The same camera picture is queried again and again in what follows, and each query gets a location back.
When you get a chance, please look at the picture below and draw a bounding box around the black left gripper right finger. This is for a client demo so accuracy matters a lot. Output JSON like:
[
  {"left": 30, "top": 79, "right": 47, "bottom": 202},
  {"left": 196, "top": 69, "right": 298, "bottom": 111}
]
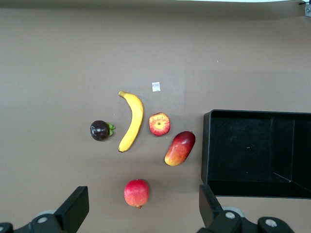
[{"left": 198, "top": 183, "right": 295, "bottom": 233}]

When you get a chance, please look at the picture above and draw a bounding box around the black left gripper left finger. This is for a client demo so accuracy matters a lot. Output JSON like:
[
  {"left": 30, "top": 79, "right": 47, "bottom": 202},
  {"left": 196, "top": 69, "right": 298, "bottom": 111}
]
[{"left": 0, "top": 186, "right": 90, "bottom": 233}]

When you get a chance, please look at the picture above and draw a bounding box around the black plastic box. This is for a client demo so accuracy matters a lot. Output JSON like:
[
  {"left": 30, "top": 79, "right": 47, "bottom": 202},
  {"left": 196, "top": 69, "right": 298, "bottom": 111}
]
[{"left": 201, "top": 109, "right": 311, "bottom": 200}]

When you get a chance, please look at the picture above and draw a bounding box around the red yellow apple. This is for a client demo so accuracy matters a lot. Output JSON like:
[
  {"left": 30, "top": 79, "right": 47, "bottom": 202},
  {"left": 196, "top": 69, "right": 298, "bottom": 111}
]
[{"left": 148, "top": 112, "right": 171, "bottom": 137}]

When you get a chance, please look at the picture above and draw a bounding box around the yellow banana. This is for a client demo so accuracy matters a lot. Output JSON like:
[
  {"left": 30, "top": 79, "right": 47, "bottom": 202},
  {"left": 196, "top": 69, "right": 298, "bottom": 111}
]
[{"left": 118, "top": 91, "right": 144, "bottom": 153}]

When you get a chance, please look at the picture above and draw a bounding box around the red pomegranate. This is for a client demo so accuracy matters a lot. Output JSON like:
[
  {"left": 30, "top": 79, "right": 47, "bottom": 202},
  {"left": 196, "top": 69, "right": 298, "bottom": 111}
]
[{"left": 123, "top": 179, "right": 150, "bottom": 209}]

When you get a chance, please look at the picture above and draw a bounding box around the red yellow mango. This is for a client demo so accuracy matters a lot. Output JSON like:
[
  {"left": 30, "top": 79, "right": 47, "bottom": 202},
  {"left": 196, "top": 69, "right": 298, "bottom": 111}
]
[{"left": 164, "top": 131, "right": 196, "bottom": 167}]

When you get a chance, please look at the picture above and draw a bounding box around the dark purple mangosteen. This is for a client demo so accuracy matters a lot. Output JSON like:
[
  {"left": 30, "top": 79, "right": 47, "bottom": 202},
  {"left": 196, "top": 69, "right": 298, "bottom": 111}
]
[{"left": 90, "top": 119, "right": 116, "bottom": 141}]

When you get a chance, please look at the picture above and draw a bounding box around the aluminium table edge bracket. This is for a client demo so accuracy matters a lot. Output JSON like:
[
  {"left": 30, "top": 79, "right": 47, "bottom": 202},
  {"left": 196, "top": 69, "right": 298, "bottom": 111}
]
[{"left": 298, "top": 0, "right": 311, "bottom": 16}]

